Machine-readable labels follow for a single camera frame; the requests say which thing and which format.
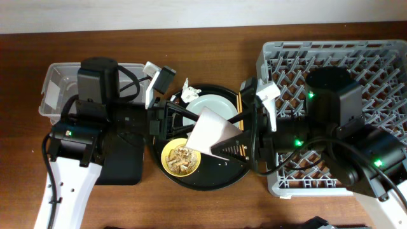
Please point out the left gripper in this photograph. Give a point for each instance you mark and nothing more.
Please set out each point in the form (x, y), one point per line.
(156, 117)

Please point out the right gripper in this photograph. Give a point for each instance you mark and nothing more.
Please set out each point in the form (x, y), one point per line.
(257, 128)

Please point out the pink cup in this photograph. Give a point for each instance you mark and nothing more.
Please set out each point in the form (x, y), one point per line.
(209, 130)

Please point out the grey round plate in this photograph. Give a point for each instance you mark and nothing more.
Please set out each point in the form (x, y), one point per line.
(216, 103)

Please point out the yellow bowl with food scraps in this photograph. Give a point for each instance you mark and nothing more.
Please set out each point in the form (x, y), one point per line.
(178, 160)

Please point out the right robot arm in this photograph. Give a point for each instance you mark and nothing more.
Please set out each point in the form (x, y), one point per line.
(368, 161)

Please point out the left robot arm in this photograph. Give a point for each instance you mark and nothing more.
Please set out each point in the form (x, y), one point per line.
(100, 137)

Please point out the grey dishwasher rack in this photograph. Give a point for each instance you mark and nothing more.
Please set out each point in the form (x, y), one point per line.
(379, 66)

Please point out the left wooden chopstick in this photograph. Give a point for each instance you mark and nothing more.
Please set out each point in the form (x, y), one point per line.
(238, 105)

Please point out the crumpled white tissue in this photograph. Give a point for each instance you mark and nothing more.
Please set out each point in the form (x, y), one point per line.
(189, 93)

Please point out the black rectangular tray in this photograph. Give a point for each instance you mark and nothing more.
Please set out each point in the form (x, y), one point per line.
(123, 164)

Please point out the clear plastic bin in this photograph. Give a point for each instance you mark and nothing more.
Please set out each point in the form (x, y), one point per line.
(60, 84)

